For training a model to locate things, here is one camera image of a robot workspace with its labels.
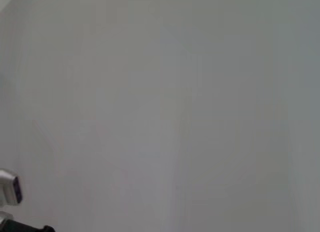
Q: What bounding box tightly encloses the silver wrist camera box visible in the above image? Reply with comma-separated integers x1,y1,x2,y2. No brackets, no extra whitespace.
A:
0,168,24,208

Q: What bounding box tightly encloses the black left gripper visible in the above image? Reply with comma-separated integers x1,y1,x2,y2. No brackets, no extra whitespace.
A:
0,217,56,232

